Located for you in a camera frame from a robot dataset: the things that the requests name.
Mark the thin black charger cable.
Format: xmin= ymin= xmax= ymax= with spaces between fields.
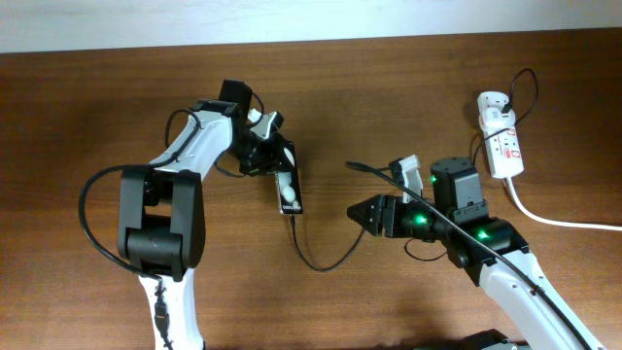
xmin=289 ymin=67 xmax=539 ymax=273

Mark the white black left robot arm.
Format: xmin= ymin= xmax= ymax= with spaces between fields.
xmin=118 ymin=100 xmax=303 ymax=349

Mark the white power strip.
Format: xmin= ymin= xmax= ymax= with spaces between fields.
xmin=477 ymin=91 xmax=524 ymax=179

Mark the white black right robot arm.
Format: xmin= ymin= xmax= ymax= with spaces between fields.
xmin=347 ymin=157 xmax=603 ymax=349

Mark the black Galaxy flip phone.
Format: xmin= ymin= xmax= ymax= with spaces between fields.
xmin=276 ymin=141 xmax=303 ymax=215

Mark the white power strip cord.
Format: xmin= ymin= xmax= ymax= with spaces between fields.
xmin=502 ymin=176 xmax=622 ymax=232

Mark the white charger adapter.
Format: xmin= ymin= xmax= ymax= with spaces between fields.
xmin=479 ymin=107 xmax=516 ymax=131

